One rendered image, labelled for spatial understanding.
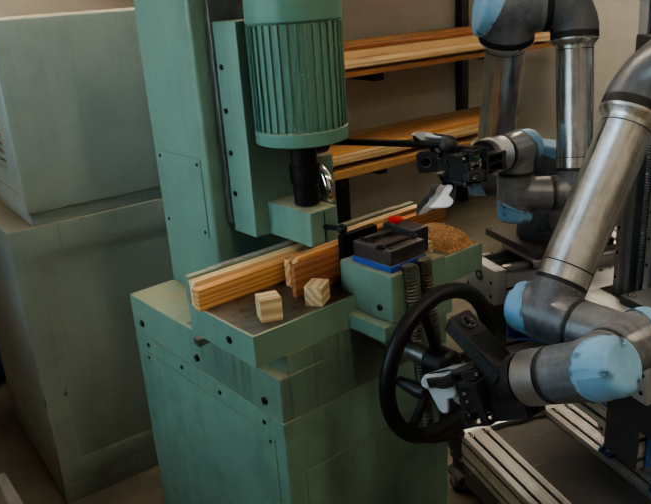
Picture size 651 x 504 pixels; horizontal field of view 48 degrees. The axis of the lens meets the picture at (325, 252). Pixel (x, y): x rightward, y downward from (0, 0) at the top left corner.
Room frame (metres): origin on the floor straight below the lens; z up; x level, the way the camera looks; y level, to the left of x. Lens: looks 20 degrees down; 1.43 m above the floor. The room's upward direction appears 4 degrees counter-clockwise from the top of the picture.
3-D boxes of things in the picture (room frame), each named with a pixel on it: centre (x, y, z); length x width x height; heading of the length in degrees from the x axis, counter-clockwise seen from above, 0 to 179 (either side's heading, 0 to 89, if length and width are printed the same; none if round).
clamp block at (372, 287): (1.25, -0.12, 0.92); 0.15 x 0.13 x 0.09; 129
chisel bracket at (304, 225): (1.39, 0.04, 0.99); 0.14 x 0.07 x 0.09; 39
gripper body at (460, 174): (1.39, -0.30, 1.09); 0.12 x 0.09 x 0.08; 129
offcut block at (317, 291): (1.21, 0.02, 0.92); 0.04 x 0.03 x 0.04; 160
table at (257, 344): (1.32, -0.07, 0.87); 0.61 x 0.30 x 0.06; 129
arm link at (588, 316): (0.86, -0.38, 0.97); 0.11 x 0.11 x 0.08; 37
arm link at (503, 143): (1.45, -0.35, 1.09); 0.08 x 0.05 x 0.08; 39
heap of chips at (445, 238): (1.49, -0.25, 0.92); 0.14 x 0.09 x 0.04; 39
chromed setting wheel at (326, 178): (1.56, 0.01, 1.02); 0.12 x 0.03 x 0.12; 39
